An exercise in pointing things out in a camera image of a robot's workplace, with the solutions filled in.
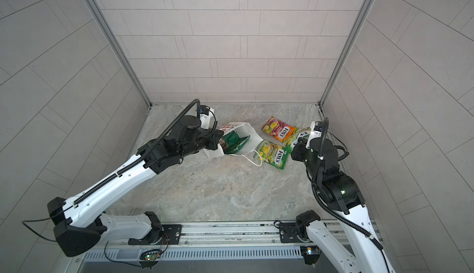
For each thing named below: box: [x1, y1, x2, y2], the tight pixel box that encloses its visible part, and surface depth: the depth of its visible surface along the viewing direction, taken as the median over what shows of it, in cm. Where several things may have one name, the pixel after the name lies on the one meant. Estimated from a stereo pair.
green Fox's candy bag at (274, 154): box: [253, 140, 293, 170], surface depth 93 cm
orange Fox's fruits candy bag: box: [261, 116, 296, 143], surface depth 104 cm
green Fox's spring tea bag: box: [283, 126, 311, 151], surface depth 68 cm
